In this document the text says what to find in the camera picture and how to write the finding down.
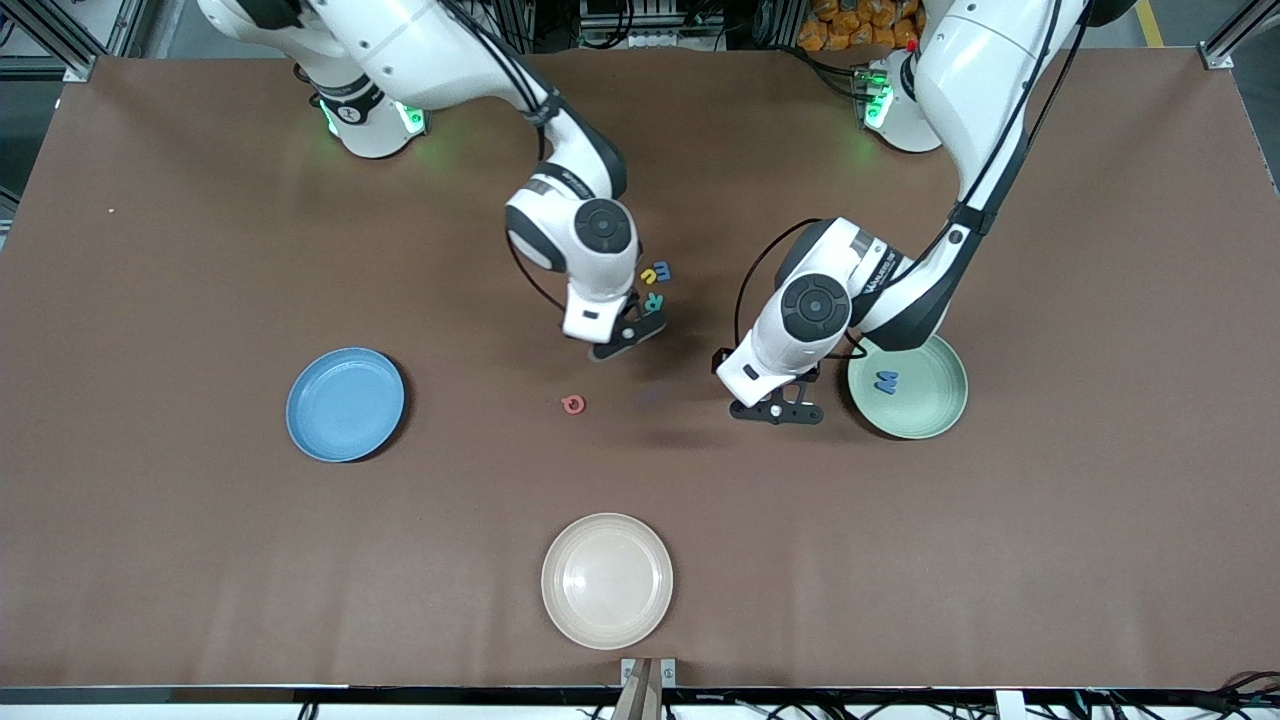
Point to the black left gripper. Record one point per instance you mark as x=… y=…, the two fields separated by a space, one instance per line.
x=810 y=375

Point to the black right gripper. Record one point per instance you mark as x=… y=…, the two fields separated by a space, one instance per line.
x=631 y=300

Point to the pink letter Q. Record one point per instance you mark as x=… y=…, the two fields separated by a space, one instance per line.
x=566 y=404

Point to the blue letter W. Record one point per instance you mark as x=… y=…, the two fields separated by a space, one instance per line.
x=886 y=382

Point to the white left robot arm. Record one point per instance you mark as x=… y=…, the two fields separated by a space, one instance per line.
x=990 y=70

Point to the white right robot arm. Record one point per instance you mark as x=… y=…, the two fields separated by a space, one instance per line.
x=440 y=50

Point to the teal letter R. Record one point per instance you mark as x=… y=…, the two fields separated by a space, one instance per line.
x=656 y=300

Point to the blue letter E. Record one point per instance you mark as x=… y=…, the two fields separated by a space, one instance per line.
x=663 y=272

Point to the green plate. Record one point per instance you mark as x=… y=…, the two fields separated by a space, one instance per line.
x=925 y=400

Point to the beige plate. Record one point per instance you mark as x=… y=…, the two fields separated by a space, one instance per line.
x=607 y=580

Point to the blue plate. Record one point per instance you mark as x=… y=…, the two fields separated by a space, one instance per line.
x=345 y=405

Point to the white electronics box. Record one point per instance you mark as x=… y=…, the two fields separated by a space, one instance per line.
x=650 y=38

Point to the bag of orange items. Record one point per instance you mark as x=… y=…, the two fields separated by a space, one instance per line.
x=850 y=25

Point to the brown table cover sheet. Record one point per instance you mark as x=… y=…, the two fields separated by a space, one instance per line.
x=200 y=560

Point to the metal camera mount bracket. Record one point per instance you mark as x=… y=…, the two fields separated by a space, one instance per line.
x=632 y=668

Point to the aluminium frame profile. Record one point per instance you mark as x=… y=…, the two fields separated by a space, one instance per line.
x=1218 y=55
x=78 y=68

